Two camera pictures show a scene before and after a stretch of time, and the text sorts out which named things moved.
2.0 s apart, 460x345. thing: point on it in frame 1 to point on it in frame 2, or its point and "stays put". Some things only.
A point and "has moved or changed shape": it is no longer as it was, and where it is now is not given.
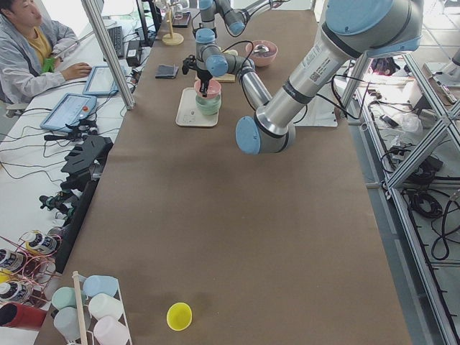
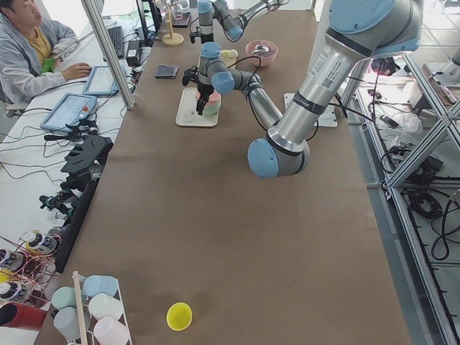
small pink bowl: [214, 88] has moved or changed shape
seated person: [30, 53] stays put
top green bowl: [209, 106] stays put
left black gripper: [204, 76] to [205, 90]
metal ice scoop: [261, 49] stays put
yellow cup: [179, 316] stays put
